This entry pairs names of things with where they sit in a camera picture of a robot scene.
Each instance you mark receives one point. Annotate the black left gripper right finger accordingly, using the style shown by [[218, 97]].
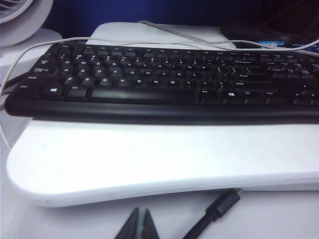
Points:
[[150, 229]]

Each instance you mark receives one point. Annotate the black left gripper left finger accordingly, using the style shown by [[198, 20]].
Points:
[[129, 230]]

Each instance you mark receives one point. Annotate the white desk riser board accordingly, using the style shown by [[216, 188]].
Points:
[[149, 159]]

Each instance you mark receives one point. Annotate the black Logitech keyboard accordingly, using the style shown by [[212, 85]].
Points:
[[149, 109]]

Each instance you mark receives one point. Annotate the white flat pad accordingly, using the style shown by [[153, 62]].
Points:
[[117, 32]]

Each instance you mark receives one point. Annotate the white desk fan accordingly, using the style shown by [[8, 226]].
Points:
[[25, 25]]

